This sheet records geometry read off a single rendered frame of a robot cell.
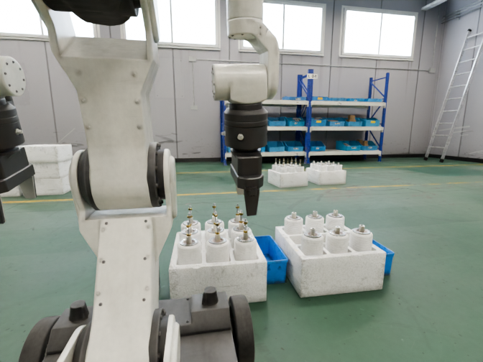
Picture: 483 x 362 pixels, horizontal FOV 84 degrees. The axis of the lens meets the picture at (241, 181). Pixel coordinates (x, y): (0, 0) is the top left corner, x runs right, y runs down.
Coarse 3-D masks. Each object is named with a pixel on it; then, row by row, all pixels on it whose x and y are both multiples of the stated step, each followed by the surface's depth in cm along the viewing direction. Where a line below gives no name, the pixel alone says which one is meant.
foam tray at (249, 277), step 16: (176, 240) 130; (176, 256) 113; (176, 272) 103; (192, 272) 104; (208, 272) 105; (224, 272) 106; (240, 272) 107; (256, 272) 108; (176, 288) 104; (192, 288) 105; (224, 288) 108; (240, 288) 109; (256, 288) 110
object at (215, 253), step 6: (210, 246) 108; (216, 246) 107; (222, 246) 108; (228, 246) 110; (210, 252) 108; (216, 252) 108; (222, 252) 108; (228, 252) 111; (210, 258) 109; (216, 258) 108; (222, 258) 109; (228, 258) 111
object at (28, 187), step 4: (32, 176) 58; (28, 180) 59; (32, 180) 59; (20, 184) 59; (24, 184) 59; (28, 184) 59; (32, 184) 59; (24, 188) 59; (28, 188) 59; (32, 188) 59; (24, 192) 59; (28, 192) 60; (32, 192) 60; (36, 192) 60; (24, 196) 60; (28, 196) 60; (32, 196) 60; (36, 196) 61
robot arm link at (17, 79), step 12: (0, 60) 44; (12, 60) 46; (0, 72) 43; (12, 72) 46; (0, 84) 44; (12, 84) 46; (24, 84) 49; (0, 96) 47; (0, 108) 46; (12, 108) 48; (0, 120) 46; (12, 120) 48
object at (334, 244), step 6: (330, 234) 118; (330, 240) 118; (336, 240) 116; (342, 240) 115; (348, 240) 118; (330, 246) 118; (336, 246) 116; (342, 246) 116; (330, 252) 118; (336, 252) 117; (342, 252) 117
